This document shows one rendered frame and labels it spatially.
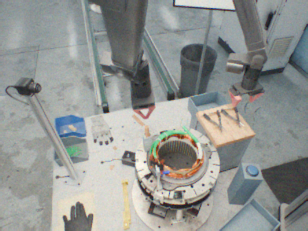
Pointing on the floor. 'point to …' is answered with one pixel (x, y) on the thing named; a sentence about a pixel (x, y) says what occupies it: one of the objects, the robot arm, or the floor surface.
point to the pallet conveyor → (114, 75)
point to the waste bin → (188, 78)
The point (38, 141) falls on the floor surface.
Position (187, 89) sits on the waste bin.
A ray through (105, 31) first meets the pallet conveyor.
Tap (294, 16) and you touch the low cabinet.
